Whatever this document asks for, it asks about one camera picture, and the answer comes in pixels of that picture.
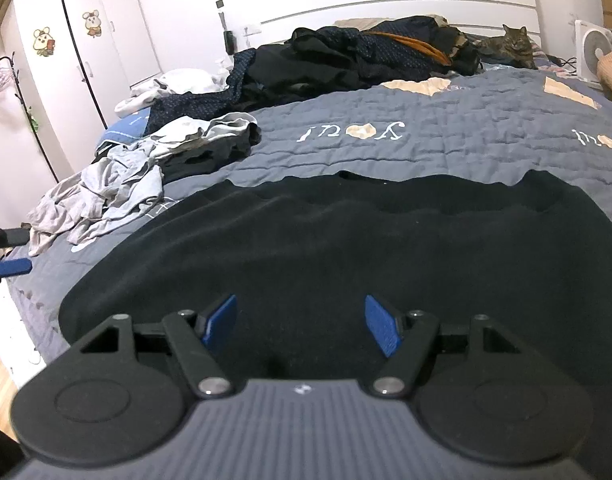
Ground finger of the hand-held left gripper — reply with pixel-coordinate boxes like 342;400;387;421
0;258;33;281
0;227;34;251

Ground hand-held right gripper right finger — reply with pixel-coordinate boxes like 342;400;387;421
364;294;530;399

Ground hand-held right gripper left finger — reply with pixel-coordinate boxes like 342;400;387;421
70;294;238;399

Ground black fleece sweater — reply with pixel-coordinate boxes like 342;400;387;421
58;170;612;441

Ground pile of grey clothes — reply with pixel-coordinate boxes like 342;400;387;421
28;112;259;257

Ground white clothes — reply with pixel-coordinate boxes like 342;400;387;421
114;69;233;115

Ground pile of dark clothes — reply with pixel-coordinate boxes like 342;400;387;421
150;14;484;126

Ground black coat rack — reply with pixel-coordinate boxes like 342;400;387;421
0;55;62;186

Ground blue pillow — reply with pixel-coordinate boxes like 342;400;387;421
102;111;152;148

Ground black shorts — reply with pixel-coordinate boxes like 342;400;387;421
161;127;263;184

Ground cartoon mouse sticker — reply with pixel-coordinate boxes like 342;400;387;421
33;27;57;58
82;9;105;38

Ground grey printed quilt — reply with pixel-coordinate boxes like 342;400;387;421
0;65;612;356

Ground white wardrobe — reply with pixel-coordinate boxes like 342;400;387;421
0;0;164;186

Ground tabby cat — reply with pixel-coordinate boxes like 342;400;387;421
465;24;540;71

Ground white headboard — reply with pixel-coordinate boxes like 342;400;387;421
258;0;544;53

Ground white box fan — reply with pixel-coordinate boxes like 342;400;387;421
573;19;612;84

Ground orange strap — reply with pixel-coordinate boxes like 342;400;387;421
363;30;451;66

